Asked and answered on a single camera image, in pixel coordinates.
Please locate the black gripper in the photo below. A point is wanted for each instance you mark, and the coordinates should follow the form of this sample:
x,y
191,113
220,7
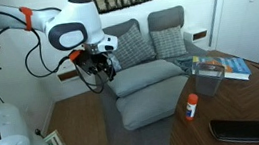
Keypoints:
x,y
104,61

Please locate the orange capped glue stick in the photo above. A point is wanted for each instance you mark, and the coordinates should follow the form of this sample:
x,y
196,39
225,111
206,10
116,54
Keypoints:
x,y
191,106

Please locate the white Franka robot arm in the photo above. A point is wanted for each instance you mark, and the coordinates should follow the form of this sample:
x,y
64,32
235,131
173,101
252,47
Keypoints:
x,y
75,15

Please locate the thin grey mattress cushion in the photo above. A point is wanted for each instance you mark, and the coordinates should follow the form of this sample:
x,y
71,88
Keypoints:
x,y
145,75

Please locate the large grey checked pillow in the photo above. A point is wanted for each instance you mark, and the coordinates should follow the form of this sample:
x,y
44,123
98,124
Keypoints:
x,y
133,47

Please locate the thick grey mattress cushion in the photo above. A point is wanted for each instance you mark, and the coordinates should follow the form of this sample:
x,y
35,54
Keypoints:
x,y
150,105

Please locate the small grey checked pillow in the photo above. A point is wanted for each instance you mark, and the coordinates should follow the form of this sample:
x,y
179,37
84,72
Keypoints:
x,y
168,42

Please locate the dark teal cloth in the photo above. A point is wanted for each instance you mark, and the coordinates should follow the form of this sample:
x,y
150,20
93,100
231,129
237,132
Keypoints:
x,y
184,63

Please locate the small black plug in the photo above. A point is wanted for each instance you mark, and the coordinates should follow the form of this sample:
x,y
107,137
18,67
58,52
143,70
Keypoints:
x,y
38,132

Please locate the clear plastic container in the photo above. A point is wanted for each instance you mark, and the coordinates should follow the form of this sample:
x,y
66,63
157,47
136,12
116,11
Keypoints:
x,y
208,80

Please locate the colourful blue book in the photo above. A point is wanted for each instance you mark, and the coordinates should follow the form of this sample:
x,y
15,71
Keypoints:
x,y
236,66

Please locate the black flat case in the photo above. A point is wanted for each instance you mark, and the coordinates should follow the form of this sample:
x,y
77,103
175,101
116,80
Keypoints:
x,y
241,130

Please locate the white wall shelf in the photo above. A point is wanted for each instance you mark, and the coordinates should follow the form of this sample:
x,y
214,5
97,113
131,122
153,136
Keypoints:
x,y
195,34
66,74

